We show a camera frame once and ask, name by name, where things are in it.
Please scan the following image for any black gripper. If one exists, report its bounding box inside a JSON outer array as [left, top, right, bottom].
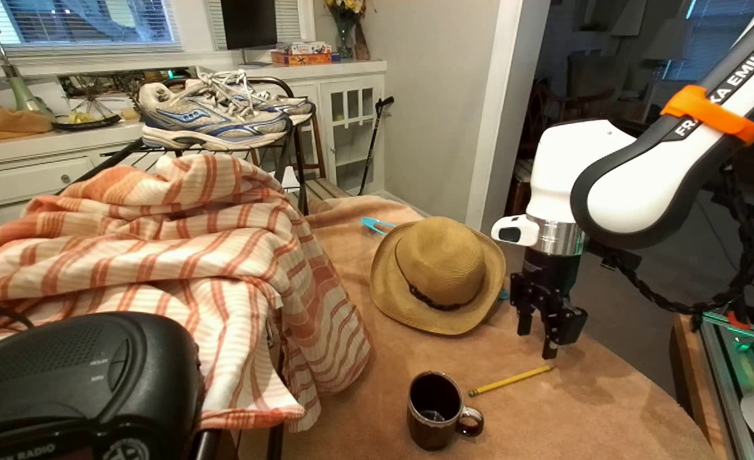
[[509, 249, 589, 361]]

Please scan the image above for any yellow pencil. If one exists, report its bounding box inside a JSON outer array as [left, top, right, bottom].
[[464, 362, 557, 398]]

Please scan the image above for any tan table blanket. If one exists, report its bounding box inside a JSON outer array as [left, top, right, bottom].
[[238, 193, 718, 460]]

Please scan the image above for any straw hat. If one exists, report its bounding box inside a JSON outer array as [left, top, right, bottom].
[[368, 215, 510, 336]]

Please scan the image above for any dark ceramic mug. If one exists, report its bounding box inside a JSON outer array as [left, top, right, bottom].
[[403, 371, 484, 451]]

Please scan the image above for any wooden crate with metal rails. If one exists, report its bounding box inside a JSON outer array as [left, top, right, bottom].
[[667, 303, 754, 460]]

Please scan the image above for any teal plastic object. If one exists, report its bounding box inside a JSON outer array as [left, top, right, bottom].
[[358, 215, 390, 237]]

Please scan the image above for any black walking stick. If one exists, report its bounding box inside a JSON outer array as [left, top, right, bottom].
[[354, 95, 396, 198]]

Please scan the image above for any white glass door cabinet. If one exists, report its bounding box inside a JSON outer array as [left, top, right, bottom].
[[244, 58, 390, 196]]

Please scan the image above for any white blue sneaker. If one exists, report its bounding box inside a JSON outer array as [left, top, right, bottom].
[[189, 69, 315, 122], [134, 79, 290, 154]]

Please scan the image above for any flower vase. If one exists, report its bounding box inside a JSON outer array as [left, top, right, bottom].
[[321, 0, 371, 62]]

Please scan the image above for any orange box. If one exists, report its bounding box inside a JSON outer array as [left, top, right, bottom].
[[269, 37, 335, 69]]

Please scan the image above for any orange white striped cloth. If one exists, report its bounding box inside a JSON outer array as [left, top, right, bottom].
[[0, 150, 376, 433]]

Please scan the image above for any dark framed screen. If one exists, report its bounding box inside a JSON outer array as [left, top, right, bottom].
[[219, 0, 281, 50]]

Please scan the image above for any dark plate with fruit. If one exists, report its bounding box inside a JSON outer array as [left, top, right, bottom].
[[51, 110, 123, 132]]

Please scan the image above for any white drawer cabinet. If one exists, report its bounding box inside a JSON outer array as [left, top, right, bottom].
[[0, 122, 155, 246]]

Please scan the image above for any green base desk lamp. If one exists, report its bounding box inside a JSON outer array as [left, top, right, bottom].
[[0, 0, 53, 117]]

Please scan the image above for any brown crumpled cloth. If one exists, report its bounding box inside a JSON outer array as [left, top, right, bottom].
[[0, 91, 53, 147]]

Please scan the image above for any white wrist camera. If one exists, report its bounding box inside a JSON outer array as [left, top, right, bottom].
[[488, 211, 541, 249]]

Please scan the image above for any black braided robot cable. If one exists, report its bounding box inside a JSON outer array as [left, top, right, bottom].
[[589, 160, 754, 316]]

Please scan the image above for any orange strap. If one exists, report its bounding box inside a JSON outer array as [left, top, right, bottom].
[[660, 82, 754, 147]]

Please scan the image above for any black metal wire rack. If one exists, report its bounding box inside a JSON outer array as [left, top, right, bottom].
[[58, 76, 326, 217]]

